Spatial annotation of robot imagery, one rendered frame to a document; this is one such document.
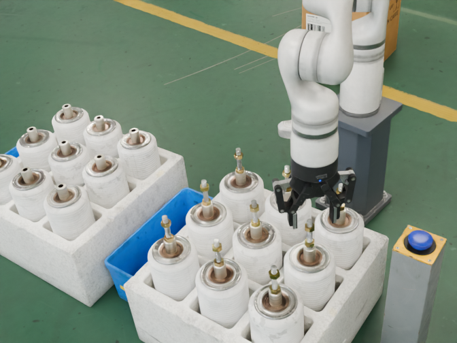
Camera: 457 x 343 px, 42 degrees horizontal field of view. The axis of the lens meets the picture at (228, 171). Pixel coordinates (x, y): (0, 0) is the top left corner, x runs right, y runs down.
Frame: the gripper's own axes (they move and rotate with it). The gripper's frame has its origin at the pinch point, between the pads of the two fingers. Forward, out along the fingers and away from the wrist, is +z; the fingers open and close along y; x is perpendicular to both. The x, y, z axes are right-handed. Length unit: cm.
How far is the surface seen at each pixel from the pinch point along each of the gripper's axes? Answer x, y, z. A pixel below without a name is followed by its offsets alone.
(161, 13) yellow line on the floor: 179, -24, 37
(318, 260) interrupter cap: -0.7, 0.9, 10.4
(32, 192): 32, -56, 11
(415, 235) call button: -5.6, 16.3, 2.4
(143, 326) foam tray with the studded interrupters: 5.0, -34.4, 28.7
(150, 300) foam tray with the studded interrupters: 2.3, -31.3, 17.7
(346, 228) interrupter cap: 6.0, 8.1, 10.1
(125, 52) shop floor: 146, -40, 37
